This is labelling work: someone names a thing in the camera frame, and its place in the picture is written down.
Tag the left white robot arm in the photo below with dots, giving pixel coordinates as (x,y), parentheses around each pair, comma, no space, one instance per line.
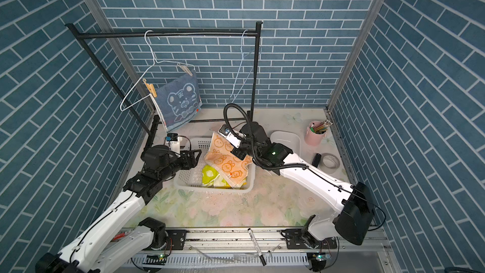
(93,250)

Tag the bundle of coloured pencils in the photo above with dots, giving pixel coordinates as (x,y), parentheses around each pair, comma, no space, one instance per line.
(322,128)

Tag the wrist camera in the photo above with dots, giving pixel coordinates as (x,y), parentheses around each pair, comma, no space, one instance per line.
(233,138)
(173,143)

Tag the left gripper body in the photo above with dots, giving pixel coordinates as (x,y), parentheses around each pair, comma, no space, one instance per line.
(183,163)

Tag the orange bunny towel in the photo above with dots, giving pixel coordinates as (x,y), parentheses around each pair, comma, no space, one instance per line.
(231,168)

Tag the black object beside tape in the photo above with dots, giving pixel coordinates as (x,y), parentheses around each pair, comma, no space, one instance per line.
(316,160)

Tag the pink metal pen bucket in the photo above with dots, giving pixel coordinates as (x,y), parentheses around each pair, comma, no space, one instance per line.
(312,136)

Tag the white rectangular tray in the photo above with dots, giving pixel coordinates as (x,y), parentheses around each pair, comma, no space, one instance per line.
(290,140)

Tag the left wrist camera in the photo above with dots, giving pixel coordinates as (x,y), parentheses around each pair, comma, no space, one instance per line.
(173,143)

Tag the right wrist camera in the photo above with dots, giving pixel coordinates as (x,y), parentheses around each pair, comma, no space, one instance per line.
(233,138)

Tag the black marker on rail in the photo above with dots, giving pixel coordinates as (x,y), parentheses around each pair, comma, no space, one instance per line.
(257,247)

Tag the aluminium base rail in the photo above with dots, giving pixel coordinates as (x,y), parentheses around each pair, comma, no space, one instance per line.
(223,247)

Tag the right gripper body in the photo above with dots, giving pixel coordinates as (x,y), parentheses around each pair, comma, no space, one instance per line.
(240,153)

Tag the beige clothespin on blue towel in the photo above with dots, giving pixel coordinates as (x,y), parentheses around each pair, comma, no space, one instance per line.
(185,69)

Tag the red marker on rail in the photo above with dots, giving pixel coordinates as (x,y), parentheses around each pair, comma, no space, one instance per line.
(119,236)

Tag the beige clothespin far left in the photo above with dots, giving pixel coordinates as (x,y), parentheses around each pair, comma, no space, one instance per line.
(150,87)

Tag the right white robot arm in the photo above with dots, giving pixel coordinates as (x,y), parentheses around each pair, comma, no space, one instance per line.
(353,204)

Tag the yellow green towel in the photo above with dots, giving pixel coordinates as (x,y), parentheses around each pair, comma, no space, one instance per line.
(211,178)

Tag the roll of tape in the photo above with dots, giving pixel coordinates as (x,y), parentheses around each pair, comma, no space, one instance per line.
(329,163)

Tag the white perforated plastic basket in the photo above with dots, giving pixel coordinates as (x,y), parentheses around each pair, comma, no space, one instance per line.
(192,179)

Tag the blue bear towel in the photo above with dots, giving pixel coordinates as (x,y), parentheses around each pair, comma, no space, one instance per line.
(178,101)

